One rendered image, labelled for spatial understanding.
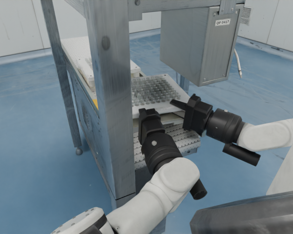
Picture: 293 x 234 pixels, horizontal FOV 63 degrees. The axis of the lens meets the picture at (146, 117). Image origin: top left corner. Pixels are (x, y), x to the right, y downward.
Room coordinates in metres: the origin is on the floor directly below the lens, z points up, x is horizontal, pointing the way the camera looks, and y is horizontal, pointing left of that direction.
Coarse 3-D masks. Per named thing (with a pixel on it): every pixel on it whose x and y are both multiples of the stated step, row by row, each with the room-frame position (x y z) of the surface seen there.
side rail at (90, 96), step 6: (66, 54) 1.30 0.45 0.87; (72, 60) 1.21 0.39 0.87; (72, 66) 1.15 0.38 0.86; (78, 72) 1.05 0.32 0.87; (78, 78) 1.03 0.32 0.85; (84, 84) 0.93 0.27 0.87; (84, 90) 0.93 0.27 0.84; (90, 90) 0.88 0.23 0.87; (90, 96) 0.82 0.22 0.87; (96, 108) 0.75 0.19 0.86
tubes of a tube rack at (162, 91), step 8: (144, 80) 0.79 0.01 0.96; (152, 80) 0.79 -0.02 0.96; (160, 80) 0.78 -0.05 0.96; (136, 88) 0.73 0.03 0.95; (144, 88) 0.72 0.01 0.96; (152, 88) 0.73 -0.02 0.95; (160, 88) 0.73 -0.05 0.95; (136, 96) 0.67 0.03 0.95; (144, 96) 0.66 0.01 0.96; (160, 96) 0.68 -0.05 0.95
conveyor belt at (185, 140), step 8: (64, 40) 1.67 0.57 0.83; (72, 40) 1.67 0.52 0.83; (80, 40) 1.67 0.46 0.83; (88, 40) 1.67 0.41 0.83; (72, 48) 1.51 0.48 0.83; (80, 48) 1.51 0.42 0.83; (88, 48) 1.51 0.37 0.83; (72, 56) 1.36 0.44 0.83; (80, 56) 1.36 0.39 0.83; (88, 56) 1.36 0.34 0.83; (96, 96) 0.89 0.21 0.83; (168, 128) 0.66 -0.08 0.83; (176, 128) 0.66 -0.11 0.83; (136, 136) 0.62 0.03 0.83; (176, 136) 0.62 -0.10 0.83; (184, 136) 0.62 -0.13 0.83; (192, 136) 0.62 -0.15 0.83; (136, 144) 0.58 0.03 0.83; (176, 144) 0.58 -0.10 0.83; (184, 144) 0.58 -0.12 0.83; (192, 144) 0.59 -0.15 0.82; (136, 152) 0.54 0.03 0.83; (136, 160) 0.51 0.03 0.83; (144, 160) 0.52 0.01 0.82; (136, 168) 0.50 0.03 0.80
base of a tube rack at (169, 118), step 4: (160, 116) 0.63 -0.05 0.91; (164, 116) 0.63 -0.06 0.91; (168, 116) 0.63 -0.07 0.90; (172, 116) 0.63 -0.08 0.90; (176, 116) 0.63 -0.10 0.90; (136, 120) 0.61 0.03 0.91; (160, 120) 0.61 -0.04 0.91; (164, 120) 0.61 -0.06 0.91; (168, 120) 0.61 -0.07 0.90; (172, 120) 0.62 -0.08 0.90; (176, 120) 0.62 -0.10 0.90; (180, 120) 0.62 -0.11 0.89; (136, 124) 0.58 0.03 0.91; (136, 128) 0.58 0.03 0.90
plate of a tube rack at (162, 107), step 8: (136, 80) 0.80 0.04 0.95; (168, 80) 0.80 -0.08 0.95; (176, 88) 0.74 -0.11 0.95; (152, 96) 0.68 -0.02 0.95; (168, 96) 0.68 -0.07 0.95; (184, 96) 0.68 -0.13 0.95; (144, 104) 0.63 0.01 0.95; (152, 104) 0.63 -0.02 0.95; (160, 104) 0.63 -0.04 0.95; (168, 104) 0.63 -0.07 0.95; (136, 112) 0.58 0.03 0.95; (160, 112) 0.60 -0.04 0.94; (168, 112) 0.61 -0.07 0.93
